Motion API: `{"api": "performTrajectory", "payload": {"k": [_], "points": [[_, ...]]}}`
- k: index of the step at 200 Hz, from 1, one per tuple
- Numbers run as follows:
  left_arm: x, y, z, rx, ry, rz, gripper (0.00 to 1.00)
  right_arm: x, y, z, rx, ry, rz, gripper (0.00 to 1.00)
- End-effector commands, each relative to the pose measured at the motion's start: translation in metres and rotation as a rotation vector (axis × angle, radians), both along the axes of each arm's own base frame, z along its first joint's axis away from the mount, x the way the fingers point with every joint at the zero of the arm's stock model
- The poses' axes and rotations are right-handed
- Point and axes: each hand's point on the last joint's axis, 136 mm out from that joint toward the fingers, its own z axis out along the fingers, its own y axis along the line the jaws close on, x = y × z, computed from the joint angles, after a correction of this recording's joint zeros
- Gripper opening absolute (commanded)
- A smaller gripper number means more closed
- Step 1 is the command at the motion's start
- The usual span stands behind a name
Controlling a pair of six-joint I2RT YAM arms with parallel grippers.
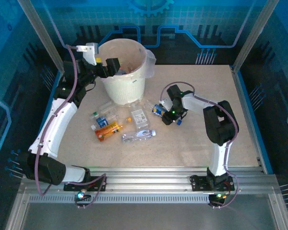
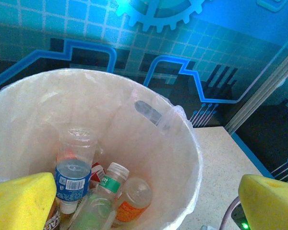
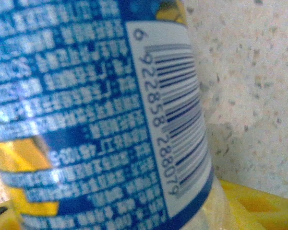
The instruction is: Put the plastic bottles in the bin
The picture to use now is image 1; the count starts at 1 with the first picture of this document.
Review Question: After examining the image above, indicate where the crushed clear water bottle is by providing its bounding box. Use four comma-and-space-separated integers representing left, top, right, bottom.
121, 128, 157, 144

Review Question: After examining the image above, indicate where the clear capless plastic bottle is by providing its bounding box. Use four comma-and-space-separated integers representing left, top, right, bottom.
99, 101, 115, 111

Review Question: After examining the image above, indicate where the clear bottle green cap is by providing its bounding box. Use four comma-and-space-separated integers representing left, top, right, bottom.
90, 109, 119, 122

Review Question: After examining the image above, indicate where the white ribbed plastic bin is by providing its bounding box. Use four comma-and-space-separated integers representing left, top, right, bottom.
96, 38, 147, 106

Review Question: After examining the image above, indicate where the aluminium frame post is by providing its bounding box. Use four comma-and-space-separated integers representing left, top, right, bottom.
17, 0, 69, 73
231, 0, 280, 74

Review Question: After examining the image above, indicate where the orange juice bottle orange cap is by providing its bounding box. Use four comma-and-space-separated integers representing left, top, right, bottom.
95, 116, 132, 142

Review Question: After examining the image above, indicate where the aluminium side rail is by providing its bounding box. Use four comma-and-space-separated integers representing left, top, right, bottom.
231, 67, 267, 168

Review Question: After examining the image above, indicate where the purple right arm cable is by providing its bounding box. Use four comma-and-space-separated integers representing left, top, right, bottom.
159, 81, 240, 209

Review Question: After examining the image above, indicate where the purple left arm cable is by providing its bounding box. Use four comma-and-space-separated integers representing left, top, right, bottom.
35, 44, 108, 209

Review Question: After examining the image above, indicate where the wide aluminium mounting beam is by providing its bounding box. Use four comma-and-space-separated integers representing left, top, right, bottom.
20, 166, 280, 195

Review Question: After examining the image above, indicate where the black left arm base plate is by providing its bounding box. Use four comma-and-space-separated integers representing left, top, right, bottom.
63, 175, 108, 192

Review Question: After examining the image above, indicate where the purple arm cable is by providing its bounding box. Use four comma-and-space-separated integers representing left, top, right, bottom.
159, 81, 240, 209
35, 44, 108, 209

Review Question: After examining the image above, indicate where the slotted grey cable duct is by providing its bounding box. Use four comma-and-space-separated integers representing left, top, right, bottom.
28, 194, 213, 204

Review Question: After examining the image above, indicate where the blue label bottle white cap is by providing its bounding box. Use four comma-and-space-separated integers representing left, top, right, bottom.
90, 116, 110, 131

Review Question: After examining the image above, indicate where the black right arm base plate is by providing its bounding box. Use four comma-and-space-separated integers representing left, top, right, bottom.
190, 174, 238, 192

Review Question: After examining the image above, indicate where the clear bottle white label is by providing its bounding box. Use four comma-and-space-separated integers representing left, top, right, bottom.
130, 103, 149, 131

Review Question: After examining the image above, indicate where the Pepsi bottle blue cap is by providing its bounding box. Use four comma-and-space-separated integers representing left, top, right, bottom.
146, 100, 183, 127

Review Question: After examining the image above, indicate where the small lit controller board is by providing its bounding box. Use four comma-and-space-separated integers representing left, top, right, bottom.
208, 191, 229, 203
74, 189, 92, 201

